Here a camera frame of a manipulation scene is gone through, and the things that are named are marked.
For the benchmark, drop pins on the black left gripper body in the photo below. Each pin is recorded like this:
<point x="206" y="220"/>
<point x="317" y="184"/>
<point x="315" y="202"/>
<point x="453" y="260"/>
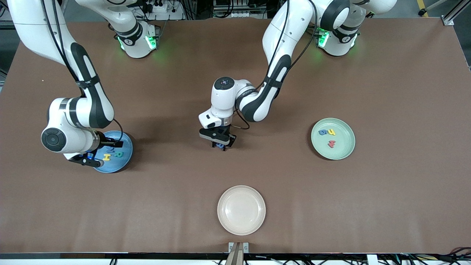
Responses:
<point x="223" y="129"/>

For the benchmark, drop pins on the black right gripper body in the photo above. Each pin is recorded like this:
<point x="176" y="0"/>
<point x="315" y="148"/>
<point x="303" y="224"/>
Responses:
<point x="105" y="140"/>

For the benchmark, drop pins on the green uppercase letter R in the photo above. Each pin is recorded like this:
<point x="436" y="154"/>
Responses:
<point x="118" y="155"/>

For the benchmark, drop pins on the yellow uppercase letter H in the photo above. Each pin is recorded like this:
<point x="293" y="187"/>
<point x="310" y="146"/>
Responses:
<point x="106" y="157"/>

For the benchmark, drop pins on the blue lowercase letter g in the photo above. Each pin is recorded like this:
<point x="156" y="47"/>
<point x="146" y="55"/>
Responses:
<point x="323" y="132"/>

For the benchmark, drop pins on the red lowercase letter w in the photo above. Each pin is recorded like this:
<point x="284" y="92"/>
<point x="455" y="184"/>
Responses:
<point x="331" y="144"/>

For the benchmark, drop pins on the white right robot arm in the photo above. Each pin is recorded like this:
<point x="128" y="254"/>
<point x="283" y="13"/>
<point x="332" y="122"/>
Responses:
<point x="73" y="114"/>

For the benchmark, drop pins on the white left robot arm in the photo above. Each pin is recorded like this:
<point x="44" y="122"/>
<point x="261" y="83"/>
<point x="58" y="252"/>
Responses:
<point x="279" y="40"/>

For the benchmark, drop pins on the blue plate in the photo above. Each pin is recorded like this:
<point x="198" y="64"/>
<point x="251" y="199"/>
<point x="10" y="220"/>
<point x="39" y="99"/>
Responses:
<point x="123" y="163"/>

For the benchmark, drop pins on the beige plate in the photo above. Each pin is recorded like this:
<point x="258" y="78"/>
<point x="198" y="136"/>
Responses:
<point x="241" y="209"/>

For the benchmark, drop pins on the green plate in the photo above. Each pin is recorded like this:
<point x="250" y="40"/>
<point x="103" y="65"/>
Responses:
<point x="338" y="147"/>

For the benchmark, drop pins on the white power strip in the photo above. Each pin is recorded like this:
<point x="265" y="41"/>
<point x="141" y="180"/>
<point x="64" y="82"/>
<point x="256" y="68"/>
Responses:
<point x="162" y="8"/>

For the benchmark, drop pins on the orange mesh bag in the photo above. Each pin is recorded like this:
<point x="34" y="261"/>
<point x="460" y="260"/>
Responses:
<point x="303" y="11"/>

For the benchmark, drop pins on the metal table edge bracket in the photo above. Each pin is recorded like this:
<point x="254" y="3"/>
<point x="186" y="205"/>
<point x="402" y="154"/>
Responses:
<point x="238" y="254"/>

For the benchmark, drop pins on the aluminium frame profile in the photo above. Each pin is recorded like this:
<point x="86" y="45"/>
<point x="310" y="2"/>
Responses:
<point x="456" y="11"/>

